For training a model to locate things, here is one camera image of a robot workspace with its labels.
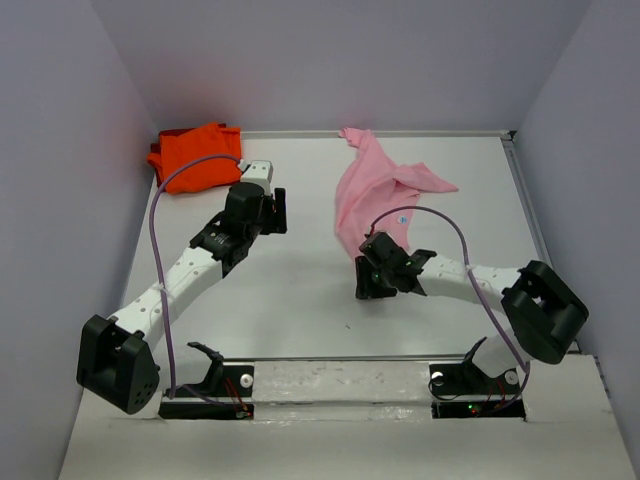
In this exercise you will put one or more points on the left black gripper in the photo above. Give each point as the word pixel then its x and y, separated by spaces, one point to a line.
pixel 275 221

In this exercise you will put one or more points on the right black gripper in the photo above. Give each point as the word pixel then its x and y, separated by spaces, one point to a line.
pixel 365 286

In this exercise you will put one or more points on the pink t shirt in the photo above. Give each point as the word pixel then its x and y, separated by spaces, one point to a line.
pixel 373 184

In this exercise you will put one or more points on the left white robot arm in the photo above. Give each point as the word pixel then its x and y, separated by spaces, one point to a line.
pixel 128 356

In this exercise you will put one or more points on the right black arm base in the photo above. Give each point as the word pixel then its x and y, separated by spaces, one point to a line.
pixel 475 395

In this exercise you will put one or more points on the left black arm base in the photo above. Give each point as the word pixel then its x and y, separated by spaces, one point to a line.
pixel 225 392

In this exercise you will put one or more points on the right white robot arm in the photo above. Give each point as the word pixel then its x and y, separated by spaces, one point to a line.
pixel 544 315

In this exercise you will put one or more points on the orange folded t shirt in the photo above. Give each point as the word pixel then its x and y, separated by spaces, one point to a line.
pixel 207 140

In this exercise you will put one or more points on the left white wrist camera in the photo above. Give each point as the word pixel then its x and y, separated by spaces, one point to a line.
pixel 259 172

